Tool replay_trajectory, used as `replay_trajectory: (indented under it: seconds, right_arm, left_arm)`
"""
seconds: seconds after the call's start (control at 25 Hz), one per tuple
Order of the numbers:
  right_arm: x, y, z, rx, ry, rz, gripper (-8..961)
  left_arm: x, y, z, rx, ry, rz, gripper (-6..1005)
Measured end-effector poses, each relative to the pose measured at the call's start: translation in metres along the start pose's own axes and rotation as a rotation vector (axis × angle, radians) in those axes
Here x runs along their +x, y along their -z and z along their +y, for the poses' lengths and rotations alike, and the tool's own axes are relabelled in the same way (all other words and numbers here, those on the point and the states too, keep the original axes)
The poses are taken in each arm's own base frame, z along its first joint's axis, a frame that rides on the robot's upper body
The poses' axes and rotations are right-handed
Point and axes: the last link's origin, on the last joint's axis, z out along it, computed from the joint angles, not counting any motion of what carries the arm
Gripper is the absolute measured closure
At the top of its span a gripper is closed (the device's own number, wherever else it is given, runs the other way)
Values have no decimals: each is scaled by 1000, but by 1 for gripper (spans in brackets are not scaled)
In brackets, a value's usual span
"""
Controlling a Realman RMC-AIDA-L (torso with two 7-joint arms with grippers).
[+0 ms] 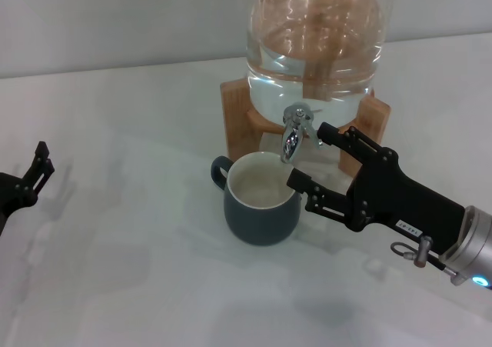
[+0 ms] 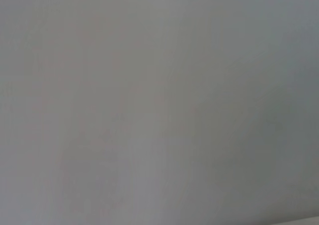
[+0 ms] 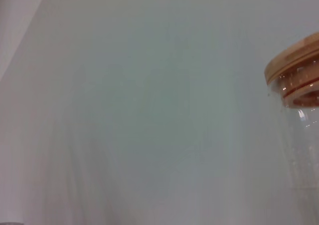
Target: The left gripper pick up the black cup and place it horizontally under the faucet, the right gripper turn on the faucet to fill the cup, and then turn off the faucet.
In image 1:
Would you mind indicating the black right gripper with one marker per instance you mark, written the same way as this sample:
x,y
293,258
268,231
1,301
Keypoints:
x,y
399,197

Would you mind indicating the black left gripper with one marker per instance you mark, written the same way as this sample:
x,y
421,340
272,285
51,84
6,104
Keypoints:
x,y
11,197

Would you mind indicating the wooden dispenser stand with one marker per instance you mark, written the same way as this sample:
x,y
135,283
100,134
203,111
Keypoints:
x,y
238,124

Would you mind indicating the dark grey ceramic cup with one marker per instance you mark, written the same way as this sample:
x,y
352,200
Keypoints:
x,y
261,224

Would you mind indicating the chrome faucet tap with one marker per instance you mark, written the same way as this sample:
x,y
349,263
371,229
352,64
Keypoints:
x,y
292,139

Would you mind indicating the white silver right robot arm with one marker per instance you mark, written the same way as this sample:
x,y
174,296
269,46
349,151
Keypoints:
x,y
474,243

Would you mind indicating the clear glass water jar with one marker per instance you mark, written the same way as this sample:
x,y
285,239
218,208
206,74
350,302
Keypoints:
x,y
315,35

